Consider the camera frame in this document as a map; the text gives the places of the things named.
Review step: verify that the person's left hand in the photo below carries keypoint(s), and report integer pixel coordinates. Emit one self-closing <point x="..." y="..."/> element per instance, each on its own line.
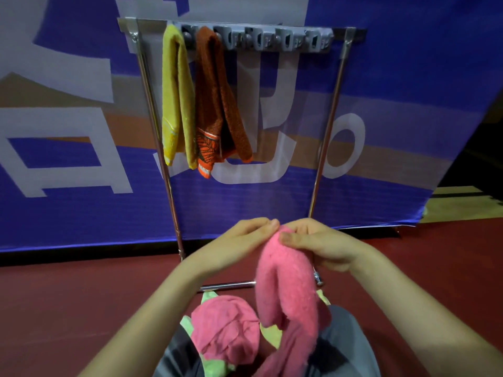
<point x="232" y="247"/>

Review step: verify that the person's right hand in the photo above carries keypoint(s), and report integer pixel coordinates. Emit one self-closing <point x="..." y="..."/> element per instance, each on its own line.
<point x="330" y="247"/>

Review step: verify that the pink towel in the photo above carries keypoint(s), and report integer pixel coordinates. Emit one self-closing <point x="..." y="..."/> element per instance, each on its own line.
<point x="224" y="329"/>
<point x="287" y="286"/>

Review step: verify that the pale yellow towel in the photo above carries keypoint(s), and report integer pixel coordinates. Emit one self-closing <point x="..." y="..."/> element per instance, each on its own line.
<point x="271" y="335"/>

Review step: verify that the light green towel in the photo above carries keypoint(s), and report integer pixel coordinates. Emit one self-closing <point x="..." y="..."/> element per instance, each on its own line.
<point x="214" y="369"/>

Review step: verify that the orange brown patterned towel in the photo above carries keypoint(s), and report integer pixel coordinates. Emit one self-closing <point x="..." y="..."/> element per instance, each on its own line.
<point x="212" y="98"/>

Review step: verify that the yellow patterned towel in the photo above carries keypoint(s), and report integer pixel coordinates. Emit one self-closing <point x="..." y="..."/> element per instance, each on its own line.
<point x="177" y="98"/>

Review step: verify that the metal towel rack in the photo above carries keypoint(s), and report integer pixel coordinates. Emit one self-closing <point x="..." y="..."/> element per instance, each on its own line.
<point x="149" y="25"/>

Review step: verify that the person's right forearm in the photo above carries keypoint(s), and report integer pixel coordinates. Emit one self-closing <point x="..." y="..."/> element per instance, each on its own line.
<point x="424" y="318"/>

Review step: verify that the person's left forearm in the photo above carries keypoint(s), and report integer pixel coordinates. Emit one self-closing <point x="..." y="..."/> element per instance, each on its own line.
<point x="149" y="325"/>

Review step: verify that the person's grey trousers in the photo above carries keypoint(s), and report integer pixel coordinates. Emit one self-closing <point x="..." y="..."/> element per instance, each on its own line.
<point x="347" y="349"/>

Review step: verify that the blue printed banner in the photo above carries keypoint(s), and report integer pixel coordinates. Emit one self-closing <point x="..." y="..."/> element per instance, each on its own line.
<point x="412" y="74"/>

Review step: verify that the grey plastic hook rail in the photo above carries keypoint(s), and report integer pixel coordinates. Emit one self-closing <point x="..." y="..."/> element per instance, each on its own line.
<point x="283" y="39"/>

